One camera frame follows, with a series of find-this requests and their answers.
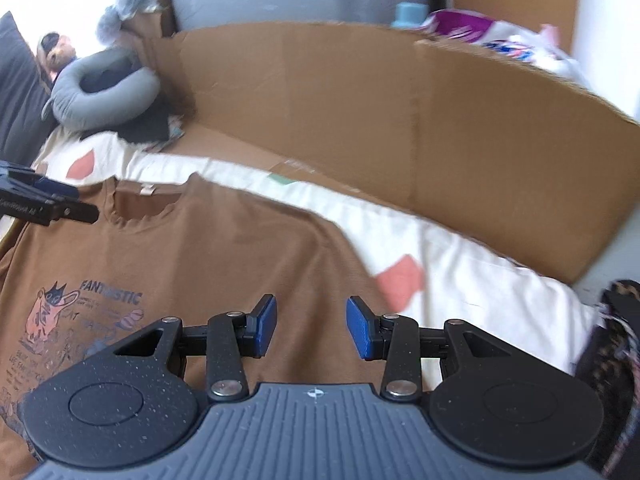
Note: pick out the black cloth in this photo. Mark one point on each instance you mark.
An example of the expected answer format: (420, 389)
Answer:
(145, 127)

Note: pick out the grey neck pillow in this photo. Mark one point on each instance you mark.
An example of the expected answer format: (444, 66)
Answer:
(125, 105)

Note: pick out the brown plush toy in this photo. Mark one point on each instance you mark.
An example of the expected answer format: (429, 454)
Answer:
(55, 55)

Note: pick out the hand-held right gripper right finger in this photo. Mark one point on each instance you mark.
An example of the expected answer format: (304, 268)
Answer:
(359, 327)

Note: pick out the brown printed t-shirt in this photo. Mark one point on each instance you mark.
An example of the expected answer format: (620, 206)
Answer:
(225, 250)

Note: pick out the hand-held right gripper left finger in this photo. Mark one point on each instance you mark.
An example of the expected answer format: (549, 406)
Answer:
(267, 325)

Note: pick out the grey fluffy pompom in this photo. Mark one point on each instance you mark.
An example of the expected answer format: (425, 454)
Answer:
(112, 25)

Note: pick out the small floral cloth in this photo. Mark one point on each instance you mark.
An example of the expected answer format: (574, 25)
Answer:
(172, 135)

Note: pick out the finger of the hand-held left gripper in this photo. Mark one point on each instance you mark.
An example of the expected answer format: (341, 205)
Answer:
(35, 182)
(75, 212)

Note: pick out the blue capped bottle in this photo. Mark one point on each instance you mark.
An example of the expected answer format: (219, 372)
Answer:
(410, 15)

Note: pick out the folded cardboard sheet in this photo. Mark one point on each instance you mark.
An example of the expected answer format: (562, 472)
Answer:
(350, 110)

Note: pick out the dark grey pillow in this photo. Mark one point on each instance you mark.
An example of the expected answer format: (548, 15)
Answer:
(17, 90)

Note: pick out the cream bear print bed sheet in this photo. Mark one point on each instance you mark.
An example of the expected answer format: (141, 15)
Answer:
(475, 270)

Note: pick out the dark patterned garment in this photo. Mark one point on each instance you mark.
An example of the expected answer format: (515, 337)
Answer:
(610, 360)

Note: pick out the white printed plastic bag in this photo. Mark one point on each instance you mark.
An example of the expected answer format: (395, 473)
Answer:
(540, 55)

